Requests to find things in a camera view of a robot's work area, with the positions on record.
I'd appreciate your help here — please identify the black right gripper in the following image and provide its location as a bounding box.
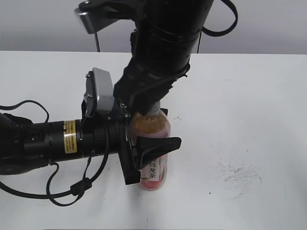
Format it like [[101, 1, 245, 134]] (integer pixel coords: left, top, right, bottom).
[[114, 54, 191, 115]]

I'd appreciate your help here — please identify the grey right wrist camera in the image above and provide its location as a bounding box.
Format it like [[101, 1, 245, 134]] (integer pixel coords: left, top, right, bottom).
[[74, 0, 135, 35]]

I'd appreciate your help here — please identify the peach oolong tea bottle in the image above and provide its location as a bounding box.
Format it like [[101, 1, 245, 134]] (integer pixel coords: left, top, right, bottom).
[[130, 110, 172, 193]]

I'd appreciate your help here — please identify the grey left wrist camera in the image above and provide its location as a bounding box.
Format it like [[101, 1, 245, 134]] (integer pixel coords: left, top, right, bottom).
[[84, 68, 115, 117]]

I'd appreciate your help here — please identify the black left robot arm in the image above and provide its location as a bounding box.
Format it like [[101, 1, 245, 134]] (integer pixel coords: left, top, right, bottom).
[[0, 105, 181, 184]]

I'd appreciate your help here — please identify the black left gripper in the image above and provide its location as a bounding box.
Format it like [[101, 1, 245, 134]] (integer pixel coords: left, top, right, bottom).
[[106, 101, 182, 185]]

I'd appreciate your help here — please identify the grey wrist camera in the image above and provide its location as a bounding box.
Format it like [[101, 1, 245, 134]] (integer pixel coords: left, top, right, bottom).
[[84, 68, 115, 117], [74, 0, 135, 35]]

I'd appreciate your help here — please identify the grey bottle cap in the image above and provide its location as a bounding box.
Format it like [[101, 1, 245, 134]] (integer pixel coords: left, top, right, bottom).
[[146, 101, 160, 116]]

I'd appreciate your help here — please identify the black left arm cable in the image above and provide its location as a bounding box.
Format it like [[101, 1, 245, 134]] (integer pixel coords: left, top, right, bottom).
[[0, 100, 110, 207]]

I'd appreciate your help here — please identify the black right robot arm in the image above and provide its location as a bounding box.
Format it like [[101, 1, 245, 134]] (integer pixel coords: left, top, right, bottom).
[[114, 0, 213, 115]]

